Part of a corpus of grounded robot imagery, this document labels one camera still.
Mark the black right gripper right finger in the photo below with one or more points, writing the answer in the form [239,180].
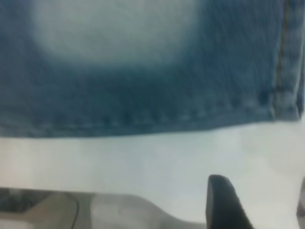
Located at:
[302,207]

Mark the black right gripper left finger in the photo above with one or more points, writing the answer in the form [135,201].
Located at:
[224,205]

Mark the blue denim pants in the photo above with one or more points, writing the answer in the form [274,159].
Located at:
[143,83]

